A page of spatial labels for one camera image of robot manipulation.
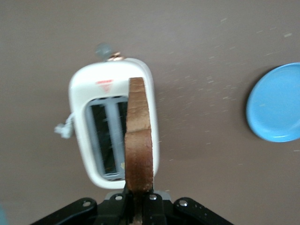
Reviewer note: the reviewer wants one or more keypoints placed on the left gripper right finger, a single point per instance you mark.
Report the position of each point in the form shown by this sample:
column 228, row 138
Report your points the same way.
column 187, row 208

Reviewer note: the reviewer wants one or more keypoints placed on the blue plate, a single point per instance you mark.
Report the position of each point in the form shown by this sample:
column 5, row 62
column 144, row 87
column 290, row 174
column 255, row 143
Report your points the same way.
column 276, row 105

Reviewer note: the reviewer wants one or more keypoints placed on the brown table cover sheet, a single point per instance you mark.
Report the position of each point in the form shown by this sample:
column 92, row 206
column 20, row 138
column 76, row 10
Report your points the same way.
column 211, row 164

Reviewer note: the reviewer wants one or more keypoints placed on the white toaster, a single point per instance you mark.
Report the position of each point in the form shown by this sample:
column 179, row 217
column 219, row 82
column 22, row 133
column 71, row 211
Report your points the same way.
column 93, row 93

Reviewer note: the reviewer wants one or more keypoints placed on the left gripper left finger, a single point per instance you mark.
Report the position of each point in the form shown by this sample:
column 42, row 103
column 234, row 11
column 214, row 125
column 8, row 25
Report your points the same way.
column 89, row 211

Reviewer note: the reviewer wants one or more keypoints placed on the brown bread slice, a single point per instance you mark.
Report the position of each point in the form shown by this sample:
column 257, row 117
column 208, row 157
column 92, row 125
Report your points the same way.
column 138, row 140

